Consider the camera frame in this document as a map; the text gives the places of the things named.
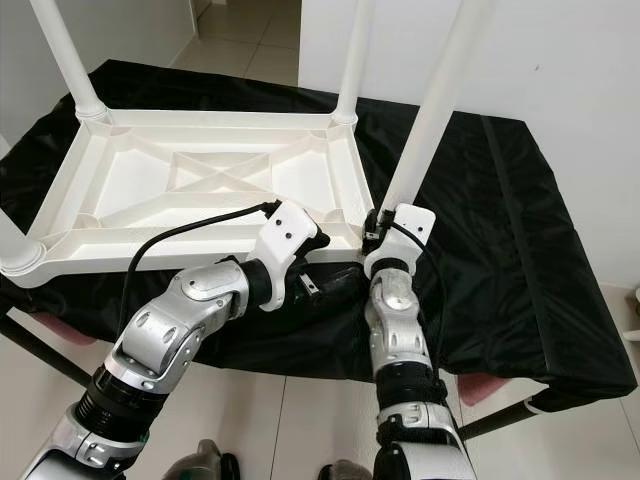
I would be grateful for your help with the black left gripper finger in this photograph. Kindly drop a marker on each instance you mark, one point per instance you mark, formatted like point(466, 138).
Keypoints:
point(342, 280)
point(318, 240)

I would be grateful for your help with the white plastic table leg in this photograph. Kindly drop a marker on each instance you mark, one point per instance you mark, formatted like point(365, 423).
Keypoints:
point(435, 110)
point(70, 60)
point(353, 60)
point(15, 255)

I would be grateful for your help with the white plastic table top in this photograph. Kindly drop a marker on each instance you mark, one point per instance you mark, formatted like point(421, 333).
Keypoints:
point(130, 195)

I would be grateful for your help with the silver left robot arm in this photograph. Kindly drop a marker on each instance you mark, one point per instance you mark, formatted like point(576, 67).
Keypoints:
point(170, 320)

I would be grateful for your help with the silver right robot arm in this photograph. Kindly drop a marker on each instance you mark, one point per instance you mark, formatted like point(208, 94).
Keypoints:
point(400, 330)

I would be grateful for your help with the black table cloth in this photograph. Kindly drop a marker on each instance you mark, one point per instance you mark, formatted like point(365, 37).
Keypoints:
point(540, 250)

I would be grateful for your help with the robot right leg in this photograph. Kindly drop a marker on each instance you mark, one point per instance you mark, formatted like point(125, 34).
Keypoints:
point(345, 472)

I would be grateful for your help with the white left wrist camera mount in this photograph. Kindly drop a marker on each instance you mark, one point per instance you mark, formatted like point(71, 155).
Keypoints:
point(285, 235)

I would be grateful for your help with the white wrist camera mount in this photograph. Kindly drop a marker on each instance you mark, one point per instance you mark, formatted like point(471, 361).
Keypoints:
point(405, 225)
point(285, 235)

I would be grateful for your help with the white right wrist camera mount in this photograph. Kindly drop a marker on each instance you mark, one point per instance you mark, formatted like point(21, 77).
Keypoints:
point(405, 225)

